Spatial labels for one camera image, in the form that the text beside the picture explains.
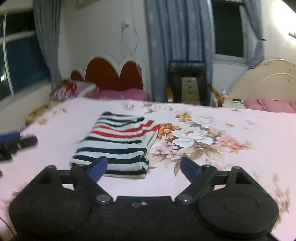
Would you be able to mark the pink floral bedsheet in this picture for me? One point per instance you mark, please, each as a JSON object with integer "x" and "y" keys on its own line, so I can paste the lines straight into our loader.
{"x": 262, "y": 143}

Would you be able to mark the white nightstand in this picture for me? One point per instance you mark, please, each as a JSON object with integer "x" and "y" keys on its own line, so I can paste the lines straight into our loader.
{"x": 233, "y": 103}

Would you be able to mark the red heart headboard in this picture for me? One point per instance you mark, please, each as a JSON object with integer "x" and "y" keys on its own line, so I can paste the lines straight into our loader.
{"x": 105, "y": 76}

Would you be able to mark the blue grey left curtain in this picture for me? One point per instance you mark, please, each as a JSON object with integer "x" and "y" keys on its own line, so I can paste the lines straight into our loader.
{"x": 47, "y": 16}

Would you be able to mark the striped pink pillow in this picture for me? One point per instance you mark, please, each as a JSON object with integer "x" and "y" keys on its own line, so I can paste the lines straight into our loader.
{"x": 71, "y": 89}

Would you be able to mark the blue grey right curtain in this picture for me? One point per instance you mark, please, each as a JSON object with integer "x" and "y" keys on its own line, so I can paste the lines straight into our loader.
{"x": 253, "y": 12}

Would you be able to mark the blue grey curtain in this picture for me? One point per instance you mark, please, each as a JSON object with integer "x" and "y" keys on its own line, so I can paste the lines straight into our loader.
{"x": 253, "y": 12}
{"x": 47, "y": 16}
{"x": 178, "y": 30}

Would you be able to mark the pink blanket right bed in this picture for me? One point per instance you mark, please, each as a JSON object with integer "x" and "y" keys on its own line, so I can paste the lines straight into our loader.
{"x": 271, "y": 105}

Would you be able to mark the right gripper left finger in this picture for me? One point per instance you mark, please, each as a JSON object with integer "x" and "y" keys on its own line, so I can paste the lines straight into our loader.
{"x": 87, "y": 178}

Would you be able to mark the left dark window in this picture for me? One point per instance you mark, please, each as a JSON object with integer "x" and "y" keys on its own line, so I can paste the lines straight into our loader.
{"x": 22, "y": 63}

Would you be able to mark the dark window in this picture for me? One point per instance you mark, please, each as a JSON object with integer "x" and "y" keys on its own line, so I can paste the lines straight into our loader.
{"x": 228, "y": 29}
{"x": 22, "y": 63}

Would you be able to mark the cream arched headboard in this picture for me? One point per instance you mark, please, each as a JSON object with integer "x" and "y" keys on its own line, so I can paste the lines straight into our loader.
{"x": 271, "y": 79}

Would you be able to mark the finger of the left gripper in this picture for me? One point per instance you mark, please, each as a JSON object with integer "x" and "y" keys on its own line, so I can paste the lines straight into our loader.
{"x": 8, "y": 137}
{"x": 12, "y": 147}

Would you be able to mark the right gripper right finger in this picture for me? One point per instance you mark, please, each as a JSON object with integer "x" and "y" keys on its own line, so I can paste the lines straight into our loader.
{"x": 200, "y": 178}

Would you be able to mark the black leather armchair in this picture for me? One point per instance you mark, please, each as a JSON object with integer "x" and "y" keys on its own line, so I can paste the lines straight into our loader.
{"x": 188, "y": 83}

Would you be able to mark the striped cat sweater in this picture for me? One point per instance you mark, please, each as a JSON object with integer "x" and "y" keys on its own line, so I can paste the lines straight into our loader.
{"x": 125, "y": 140}

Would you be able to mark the blue grey middle curtain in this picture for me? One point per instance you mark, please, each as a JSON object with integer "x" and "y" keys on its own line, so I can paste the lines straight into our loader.
{"x": 178, "y": 30}

